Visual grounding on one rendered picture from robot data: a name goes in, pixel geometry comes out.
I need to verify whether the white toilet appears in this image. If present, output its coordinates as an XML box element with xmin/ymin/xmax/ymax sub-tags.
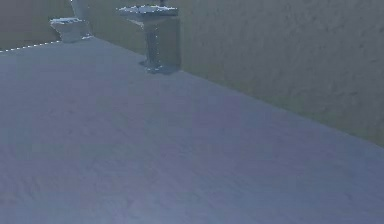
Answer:
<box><xmin>49</xmin><ymin>0</ymin><xmax>94</xmax><ymax>44</ymax></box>

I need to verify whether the white pedestal sink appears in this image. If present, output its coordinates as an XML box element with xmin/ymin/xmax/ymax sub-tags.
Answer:
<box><xmin>117</xmin><ymin>0</ymin><xmax>180</xmax><ymax>75</ymax></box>

